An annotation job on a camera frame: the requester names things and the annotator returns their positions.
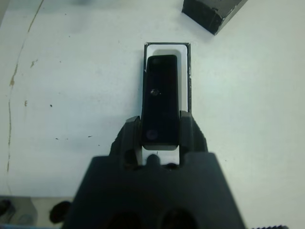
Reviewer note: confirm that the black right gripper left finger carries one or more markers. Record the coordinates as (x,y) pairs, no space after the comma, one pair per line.
(129,143)

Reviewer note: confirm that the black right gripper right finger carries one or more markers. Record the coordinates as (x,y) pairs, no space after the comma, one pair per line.
(190,136)

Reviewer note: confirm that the slim black camera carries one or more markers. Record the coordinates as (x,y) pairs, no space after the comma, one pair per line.
(160,95)

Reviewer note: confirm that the black printed box lid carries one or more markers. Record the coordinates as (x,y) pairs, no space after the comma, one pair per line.
(205,14)

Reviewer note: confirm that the black box base white insert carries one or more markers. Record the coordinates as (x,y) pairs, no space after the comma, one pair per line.
(184,71)

